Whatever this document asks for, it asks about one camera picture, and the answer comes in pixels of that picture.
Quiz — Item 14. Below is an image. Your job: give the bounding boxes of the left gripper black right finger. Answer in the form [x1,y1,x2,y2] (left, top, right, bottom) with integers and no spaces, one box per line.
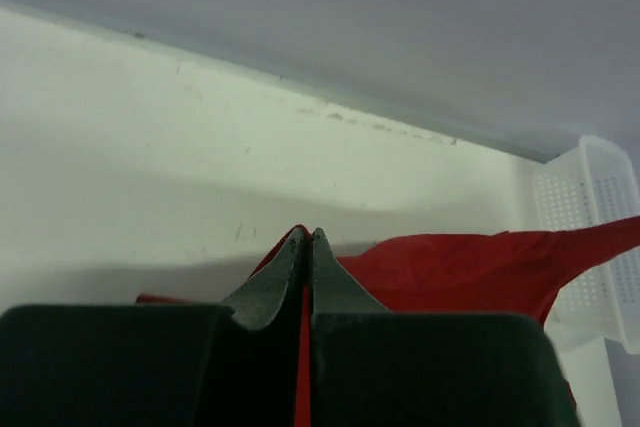
[309,230,579,426]

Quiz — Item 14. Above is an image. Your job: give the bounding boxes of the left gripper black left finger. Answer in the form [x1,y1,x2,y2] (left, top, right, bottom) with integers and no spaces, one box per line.
[1,227,306,426]

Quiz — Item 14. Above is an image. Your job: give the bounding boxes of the white perforated plastic basket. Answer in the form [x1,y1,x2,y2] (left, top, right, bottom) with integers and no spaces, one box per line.
[531,134,640,427]

